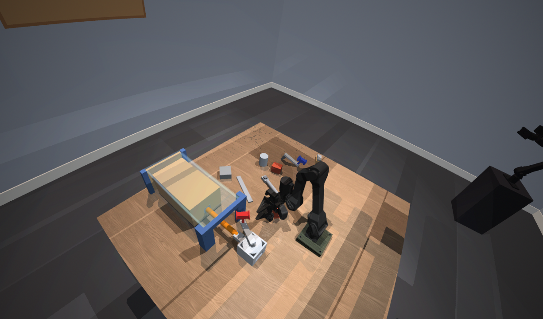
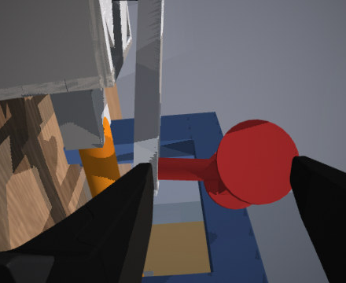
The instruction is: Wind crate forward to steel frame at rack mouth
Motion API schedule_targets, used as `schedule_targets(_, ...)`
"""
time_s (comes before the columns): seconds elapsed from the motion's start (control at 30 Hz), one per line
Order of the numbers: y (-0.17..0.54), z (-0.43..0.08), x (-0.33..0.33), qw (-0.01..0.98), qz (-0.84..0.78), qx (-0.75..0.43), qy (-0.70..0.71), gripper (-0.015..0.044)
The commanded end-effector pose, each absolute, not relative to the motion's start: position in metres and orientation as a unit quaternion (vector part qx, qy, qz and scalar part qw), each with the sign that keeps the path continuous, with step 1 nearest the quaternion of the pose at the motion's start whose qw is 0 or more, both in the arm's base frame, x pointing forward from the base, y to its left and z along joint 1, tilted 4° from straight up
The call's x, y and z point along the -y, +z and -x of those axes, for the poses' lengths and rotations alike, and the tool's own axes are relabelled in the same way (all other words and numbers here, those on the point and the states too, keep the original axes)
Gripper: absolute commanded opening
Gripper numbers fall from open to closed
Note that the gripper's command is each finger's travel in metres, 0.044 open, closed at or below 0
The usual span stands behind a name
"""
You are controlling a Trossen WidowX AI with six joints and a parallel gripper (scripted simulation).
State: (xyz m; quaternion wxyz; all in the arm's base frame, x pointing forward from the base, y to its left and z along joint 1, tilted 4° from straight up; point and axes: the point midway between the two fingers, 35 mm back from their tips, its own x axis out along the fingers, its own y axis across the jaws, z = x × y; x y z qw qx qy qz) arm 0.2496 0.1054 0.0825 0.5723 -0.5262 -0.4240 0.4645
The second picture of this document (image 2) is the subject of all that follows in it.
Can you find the blue inverted-u frame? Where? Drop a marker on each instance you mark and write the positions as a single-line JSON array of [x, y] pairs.
[[232, 247]]

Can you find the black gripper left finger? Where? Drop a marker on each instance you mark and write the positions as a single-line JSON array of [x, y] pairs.
[[104, 241]]

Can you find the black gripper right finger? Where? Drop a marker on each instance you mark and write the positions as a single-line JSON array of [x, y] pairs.
[[320, 192]]

